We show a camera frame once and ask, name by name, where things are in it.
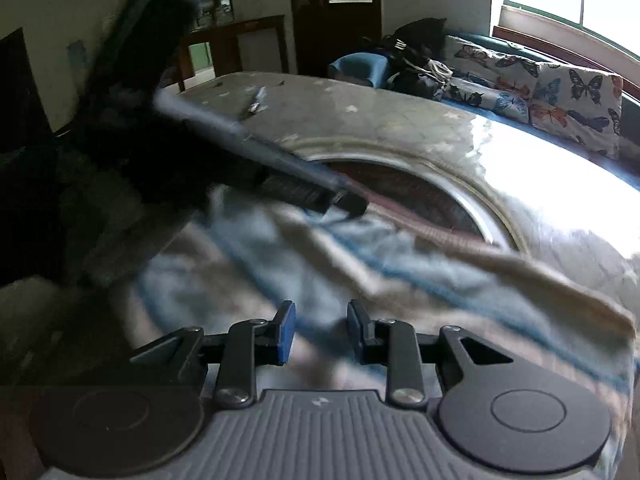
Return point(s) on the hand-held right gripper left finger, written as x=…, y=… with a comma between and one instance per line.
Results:
x=285, y=334

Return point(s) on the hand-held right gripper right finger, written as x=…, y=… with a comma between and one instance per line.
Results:
x=355, y=332

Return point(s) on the large butterfly print cushion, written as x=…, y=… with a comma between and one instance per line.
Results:
x=575, y=102

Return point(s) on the beige blue-striped garment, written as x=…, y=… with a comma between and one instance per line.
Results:
x=400, y=280

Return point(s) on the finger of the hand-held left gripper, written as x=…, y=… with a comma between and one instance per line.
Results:
x=280, y=165

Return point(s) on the dark wooden side table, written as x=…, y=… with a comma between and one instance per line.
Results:
x=235, y=42

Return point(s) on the black clothes pile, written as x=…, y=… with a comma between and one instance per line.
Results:
x=417, y=55

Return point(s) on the blue sofa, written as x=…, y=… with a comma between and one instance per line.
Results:
x=357, y=67

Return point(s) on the dark wooden door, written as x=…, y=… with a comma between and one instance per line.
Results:
x=335, y=30

